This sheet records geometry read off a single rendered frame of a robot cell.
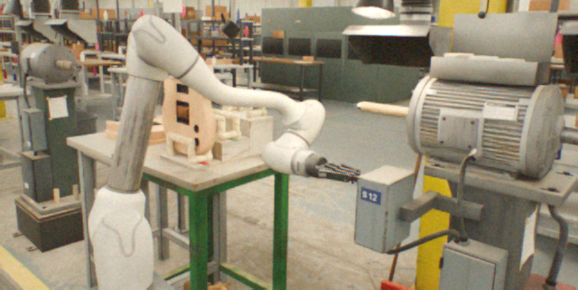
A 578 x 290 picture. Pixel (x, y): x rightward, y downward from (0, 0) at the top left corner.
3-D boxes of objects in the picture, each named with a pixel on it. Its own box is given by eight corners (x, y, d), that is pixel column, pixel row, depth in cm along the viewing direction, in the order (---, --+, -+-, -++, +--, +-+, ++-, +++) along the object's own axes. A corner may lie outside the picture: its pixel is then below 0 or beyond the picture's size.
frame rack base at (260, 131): (273, 151, 219) (274, 116, 215) (250, 157, 208) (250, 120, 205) (237, 141, 237) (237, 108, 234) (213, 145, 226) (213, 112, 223)
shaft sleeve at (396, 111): (413, 116, 150) (413, 107, 149) (408, 118, 147) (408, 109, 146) (365, 109, 161) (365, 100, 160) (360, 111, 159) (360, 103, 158)
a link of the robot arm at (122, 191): (87, 263, 139) (81, 234, 158) (140, 263, 147) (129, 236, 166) (135, 14, 131) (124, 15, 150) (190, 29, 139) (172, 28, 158)
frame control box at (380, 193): (463, 264, 129) (473, 178, 124) (433, 295, 114) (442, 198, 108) (386, 238, 145) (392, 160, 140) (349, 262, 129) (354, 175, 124)
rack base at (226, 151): (250, 156, 209) (250, 137, 207) (222, 163, 197) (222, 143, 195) (214, 145, 227) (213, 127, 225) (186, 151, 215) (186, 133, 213)
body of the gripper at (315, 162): (320, 173, 153) (342, 179, 147) (304, 179, 147) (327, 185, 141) (321, 152, 152) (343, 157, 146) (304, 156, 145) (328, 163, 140)
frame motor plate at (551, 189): (578, 184, 130) (580, 172, 130) (561, 207, 113) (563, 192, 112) (452, 159, 153) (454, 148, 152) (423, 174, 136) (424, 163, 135)
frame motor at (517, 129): (564, 171, 133) (578, 83, 128) (542, 194, 113) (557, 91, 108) (429, 145, 159) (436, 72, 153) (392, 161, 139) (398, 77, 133)
